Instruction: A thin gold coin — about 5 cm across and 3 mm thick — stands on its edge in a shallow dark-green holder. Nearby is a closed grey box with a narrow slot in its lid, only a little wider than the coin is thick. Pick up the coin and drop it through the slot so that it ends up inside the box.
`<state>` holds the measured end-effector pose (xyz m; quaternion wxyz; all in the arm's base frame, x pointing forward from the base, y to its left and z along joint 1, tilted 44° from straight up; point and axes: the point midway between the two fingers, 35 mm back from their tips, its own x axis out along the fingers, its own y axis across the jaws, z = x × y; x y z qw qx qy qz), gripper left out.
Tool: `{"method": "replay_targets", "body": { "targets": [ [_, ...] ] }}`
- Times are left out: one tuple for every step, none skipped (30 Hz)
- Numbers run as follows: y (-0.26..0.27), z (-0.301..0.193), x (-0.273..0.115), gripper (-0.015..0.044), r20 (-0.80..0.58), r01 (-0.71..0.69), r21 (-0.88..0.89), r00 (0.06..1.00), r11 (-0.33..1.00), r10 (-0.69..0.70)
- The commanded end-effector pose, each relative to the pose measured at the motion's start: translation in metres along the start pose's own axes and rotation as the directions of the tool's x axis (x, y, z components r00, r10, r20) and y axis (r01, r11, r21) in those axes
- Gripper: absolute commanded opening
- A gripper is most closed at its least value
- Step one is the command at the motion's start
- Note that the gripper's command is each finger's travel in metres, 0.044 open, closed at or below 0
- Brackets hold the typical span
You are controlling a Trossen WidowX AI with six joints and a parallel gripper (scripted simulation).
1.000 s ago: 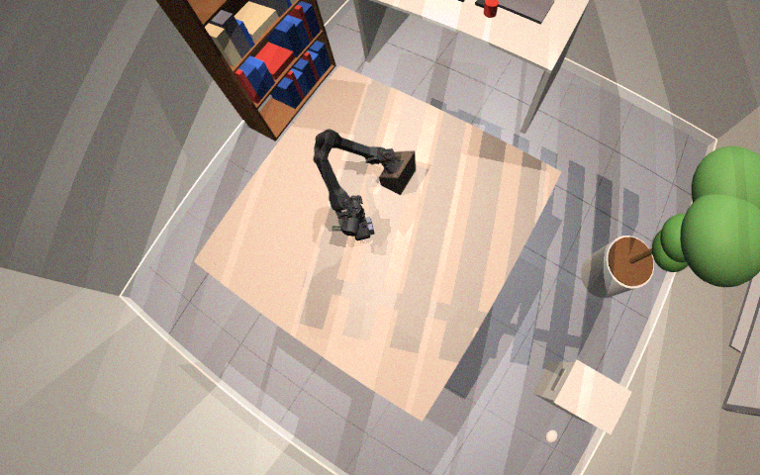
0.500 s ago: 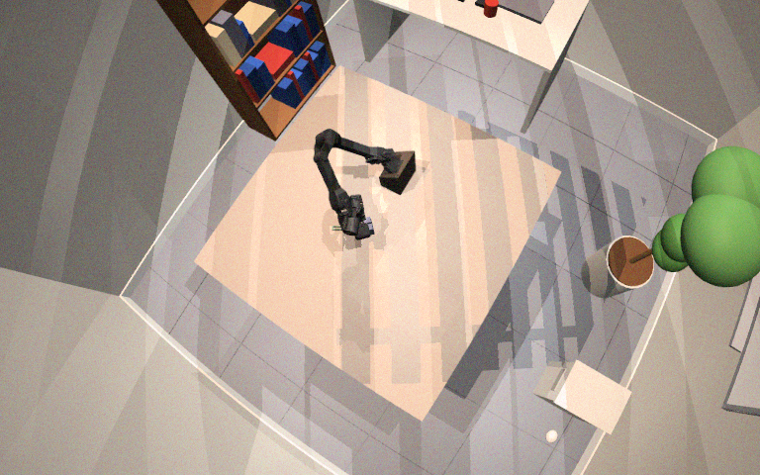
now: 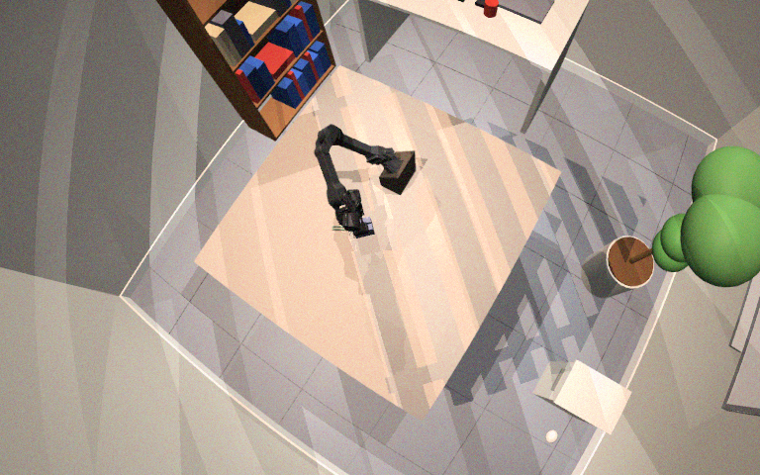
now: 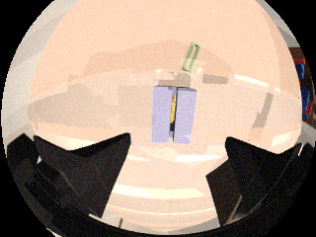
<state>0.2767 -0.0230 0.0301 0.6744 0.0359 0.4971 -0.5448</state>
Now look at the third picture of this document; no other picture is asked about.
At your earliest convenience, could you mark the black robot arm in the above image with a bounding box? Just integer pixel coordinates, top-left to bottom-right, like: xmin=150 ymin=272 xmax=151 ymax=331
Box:
xmin=314 ymin=124 xmax=404 ymax=232

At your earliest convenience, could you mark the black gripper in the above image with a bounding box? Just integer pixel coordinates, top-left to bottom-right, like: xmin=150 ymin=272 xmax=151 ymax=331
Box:
xmin=353 ymin=189 xmax=369 ymax=237

